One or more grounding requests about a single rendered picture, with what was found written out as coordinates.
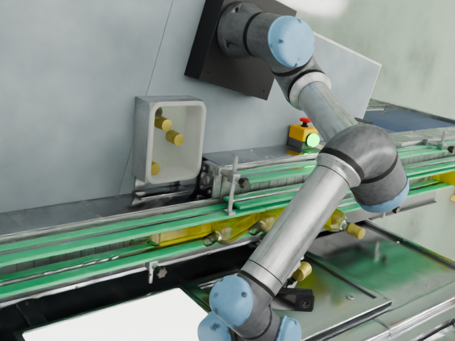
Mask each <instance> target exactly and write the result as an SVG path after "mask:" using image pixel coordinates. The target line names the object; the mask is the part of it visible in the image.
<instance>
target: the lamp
mask: <svg viewBox="0 0 455 341"><path fill-rule="evenodd" d="M319 141H320V138H319V137H318V135H316V134H314V133H310V134H309V135H308V136H307V137H306V140H305V142H306V144H307V145H308V146H311V147H315V146H317V144H319Z"/></svg>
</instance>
